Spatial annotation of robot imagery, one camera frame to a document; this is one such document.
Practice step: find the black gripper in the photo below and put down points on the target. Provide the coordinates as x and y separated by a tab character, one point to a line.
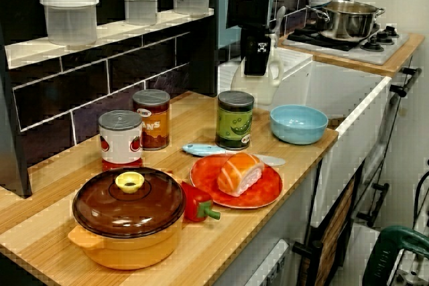
251	4

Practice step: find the white plastic bottle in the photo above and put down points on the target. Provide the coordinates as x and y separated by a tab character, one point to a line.
264	91

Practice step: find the teal plastic bin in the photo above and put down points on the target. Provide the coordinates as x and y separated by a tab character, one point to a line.
224	24

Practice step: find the green peas can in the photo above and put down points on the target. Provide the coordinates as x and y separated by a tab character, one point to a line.
234	122

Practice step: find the light blue bowl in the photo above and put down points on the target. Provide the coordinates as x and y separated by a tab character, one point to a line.
298	125

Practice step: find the white toy sink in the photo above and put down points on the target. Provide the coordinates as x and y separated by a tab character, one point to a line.
335	81

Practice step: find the steel pot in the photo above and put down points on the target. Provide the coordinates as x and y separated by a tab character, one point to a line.
345	19

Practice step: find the toy salmon slice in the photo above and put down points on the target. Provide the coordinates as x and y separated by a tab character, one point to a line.
239	173

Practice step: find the brown beans can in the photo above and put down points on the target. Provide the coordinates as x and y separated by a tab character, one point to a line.
155	122

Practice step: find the toy stove top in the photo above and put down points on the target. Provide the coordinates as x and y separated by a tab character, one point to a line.
378	51

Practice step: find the labelled clear jar white lid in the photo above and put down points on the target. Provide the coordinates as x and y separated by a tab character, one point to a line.
140	4

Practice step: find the red-orange plate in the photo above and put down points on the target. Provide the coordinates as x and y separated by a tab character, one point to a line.
207	175

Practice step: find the tomato can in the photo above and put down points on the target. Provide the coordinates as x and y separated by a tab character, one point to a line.
119	135

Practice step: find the red toy pepper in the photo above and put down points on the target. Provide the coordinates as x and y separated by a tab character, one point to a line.
194	202

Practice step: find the dark tiled shelf unit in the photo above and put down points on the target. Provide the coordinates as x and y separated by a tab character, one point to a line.
83	91

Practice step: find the grey dispenser panel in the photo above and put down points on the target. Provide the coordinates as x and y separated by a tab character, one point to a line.
271	266

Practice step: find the brown pot lid yellow knob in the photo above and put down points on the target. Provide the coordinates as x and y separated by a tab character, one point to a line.
100	205

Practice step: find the orange toy pot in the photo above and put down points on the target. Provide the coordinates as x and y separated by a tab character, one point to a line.
134	252

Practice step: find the green clamp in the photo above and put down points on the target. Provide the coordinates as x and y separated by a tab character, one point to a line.
392	249

